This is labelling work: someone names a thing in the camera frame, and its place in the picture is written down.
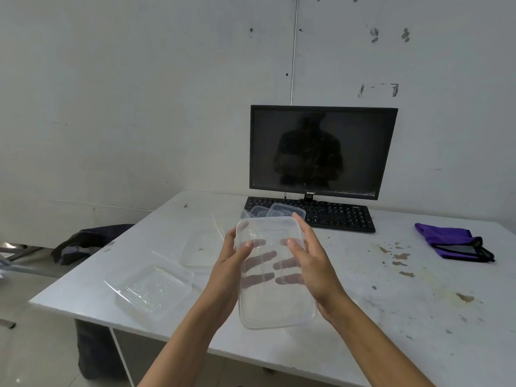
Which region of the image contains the person's right hand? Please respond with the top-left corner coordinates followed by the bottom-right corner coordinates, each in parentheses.
top-left (274, 212), bottom-right (349, 324)

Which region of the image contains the white table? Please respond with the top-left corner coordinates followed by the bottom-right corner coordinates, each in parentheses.
top-left (28, 190), bottom-right (516, 387)

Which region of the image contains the black keyboard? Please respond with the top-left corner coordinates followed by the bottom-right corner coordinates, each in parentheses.
top-left (243, 196), bottom-right (376, 233)

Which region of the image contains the black garbage bag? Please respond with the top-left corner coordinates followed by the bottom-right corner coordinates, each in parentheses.
top-left (51, 224), bottom-right (136, 379)

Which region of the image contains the black computer monitor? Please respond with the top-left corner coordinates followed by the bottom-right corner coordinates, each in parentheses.
top-left (249, 104), bottom-right (399, 203)

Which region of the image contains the person's right forearm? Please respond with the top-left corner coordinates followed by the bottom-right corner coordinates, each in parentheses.
top-left (318, 293), bottom-right (436, 387)

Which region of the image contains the grey metal folding frame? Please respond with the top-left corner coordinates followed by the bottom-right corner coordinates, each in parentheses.
top-left (0, 242), bottom-right (45, 278)

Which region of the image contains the person's left forearm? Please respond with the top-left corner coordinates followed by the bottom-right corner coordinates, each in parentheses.
top-left (137, 296), bottom-right (239, 387)

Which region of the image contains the person's left hand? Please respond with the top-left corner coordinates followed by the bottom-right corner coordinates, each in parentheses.
top-left (199, 228), bottom-right (279, 321)

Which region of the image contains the purple cleaning cloth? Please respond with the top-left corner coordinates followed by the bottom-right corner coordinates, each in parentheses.
top-left (445, 236), bottom-right (496, 263)

